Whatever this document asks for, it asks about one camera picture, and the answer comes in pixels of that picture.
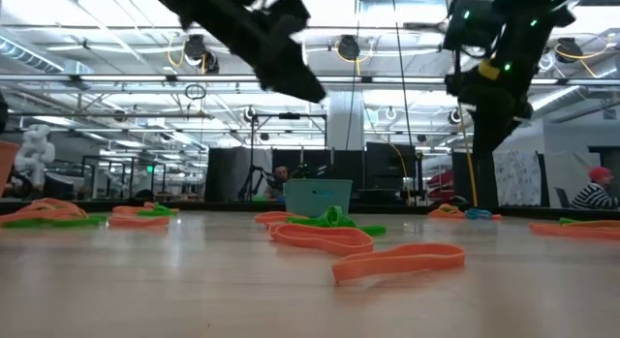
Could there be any white column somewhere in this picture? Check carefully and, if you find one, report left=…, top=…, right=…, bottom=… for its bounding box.
left=327, top=88, right=365, bottom=150

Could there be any yellow cable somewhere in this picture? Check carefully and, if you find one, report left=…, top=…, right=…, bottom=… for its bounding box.
left=457, top=105, right=480, bottom=208

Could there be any light teal plastic basket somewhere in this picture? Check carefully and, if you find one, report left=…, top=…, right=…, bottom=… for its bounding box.
left=283, top=178, right=354, bottom=218

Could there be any black ceiling cable reel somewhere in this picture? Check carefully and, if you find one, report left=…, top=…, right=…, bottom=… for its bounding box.
left=336, top=34, right=362, bottom=62
left=182, top=33, right=220, bottom=76
left=554, top=36, right=585, bottom=64

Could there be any yellow tape strip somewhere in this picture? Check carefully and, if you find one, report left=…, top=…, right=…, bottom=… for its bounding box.
left=478, top=59, right=501, bottom=81

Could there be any white patterned sheet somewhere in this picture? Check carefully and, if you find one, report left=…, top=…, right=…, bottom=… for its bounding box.
left=493, top=149, right=543, bottom=207

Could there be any long ceiling light bar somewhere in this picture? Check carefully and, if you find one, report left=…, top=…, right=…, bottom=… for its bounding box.
left=0, top=74, right=620, bottom=86

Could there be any black partition panel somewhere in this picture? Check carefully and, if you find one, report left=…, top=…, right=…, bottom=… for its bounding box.
left=270, top=148, right=365, bottom=182
left=205, top=146, right=253, bottom=202
left=365, top=141, right=419, bottom=192
left=451, top=151, right=500, bottom=208

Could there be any thin black cable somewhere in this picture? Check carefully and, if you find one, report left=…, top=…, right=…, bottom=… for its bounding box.
left=389, top=0, right=415, bottom=148

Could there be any blue rubber band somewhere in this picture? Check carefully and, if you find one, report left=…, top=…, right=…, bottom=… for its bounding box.
left=464, top=207, right=494, bottom=221

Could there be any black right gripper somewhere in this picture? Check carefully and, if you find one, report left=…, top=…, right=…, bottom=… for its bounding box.
left=445, top=46, right=534, bottom=158

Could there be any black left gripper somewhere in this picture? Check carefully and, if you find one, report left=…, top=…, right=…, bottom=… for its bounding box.
left=212, top=0, right=326, bottom=104

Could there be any white robot figure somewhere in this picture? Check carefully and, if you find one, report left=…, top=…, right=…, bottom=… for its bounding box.
left=13, top=123, right=57, bottom=189

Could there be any person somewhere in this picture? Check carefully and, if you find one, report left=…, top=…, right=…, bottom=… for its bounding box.
left=570, top=166, right=620, bottom=211
left=263, top=166, right=292, bottom=202

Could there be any black stand frame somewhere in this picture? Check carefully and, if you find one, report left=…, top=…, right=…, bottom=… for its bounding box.
left=239, top=112, right=328, bottom=201

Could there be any black cable loop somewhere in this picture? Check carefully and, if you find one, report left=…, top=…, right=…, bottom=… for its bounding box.
left=183, top=83, right=208, bottom=101

